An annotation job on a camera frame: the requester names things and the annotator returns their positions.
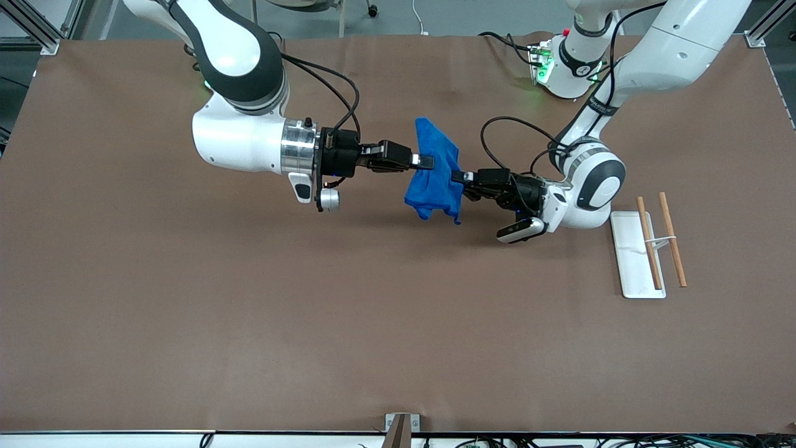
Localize white towel rack wooden bars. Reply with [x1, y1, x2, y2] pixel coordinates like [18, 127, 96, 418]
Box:
[609, 192, 688, 300]

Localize white floor cable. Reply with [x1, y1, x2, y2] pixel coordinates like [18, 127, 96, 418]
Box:
[410, 0, 431, 36]

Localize aluminium frame strut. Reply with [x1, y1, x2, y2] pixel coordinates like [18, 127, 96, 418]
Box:
[744, 0, 796, 49]
[0, 0, 61, 55]

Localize office chair base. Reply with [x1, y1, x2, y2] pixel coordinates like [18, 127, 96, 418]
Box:
[249, 0, 380, 38]

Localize blue microfibre towel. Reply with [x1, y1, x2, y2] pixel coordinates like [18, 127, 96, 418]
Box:
[404, 117, 464, 225]

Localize black left base cable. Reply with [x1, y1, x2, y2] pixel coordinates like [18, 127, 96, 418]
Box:
[478, 31, 537, 68]

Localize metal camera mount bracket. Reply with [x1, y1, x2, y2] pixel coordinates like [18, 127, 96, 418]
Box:
[384, 413, 420, 448]

